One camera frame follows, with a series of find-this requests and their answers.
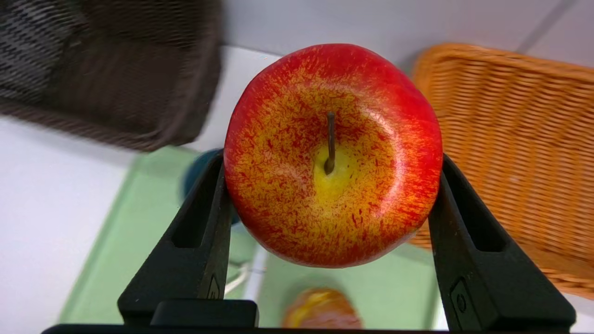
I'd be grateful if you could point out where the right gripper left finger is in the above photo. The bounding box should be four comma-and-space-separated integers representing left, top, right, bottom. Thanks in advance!
117, 149, 232, 325

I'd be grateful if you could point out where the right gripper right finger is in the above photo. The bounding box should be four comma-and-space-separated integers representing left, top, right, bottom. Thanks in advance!
428, 153, 577, 331

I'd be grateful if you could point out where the light green plastic tray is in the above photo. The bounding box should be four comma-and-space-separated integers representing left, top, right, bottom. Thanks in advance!
58, 146, 441, 330

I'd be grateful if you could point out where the red yellow apple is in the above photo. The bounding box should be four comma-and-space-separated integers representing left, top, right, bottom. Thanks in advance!
224, 43, 444, 269

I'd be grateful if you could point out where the white peeler with grey handle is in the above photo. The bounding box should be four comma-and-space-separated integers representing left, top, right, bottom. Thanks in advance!
225, 262, 253, 295

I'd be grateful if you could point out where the orange wicker basket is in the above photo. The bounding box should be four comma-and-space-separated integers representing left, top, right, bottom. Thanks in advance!
408, 43, 594, 300

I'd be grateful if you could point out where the dark brown wicker basket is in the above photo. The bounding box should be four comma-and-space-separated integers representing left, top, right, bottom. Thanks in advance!
0, 0, 223, 152

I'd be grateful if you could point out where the blue-grey plastic cup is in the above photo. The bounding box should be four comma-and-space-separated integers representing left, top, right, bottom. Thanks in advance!
181, 148, 242, 225

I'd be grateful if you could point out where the pink cream-filled bun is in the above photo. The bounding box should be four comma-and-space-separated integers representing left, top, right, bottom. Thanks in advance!
282, 288, 362, 330

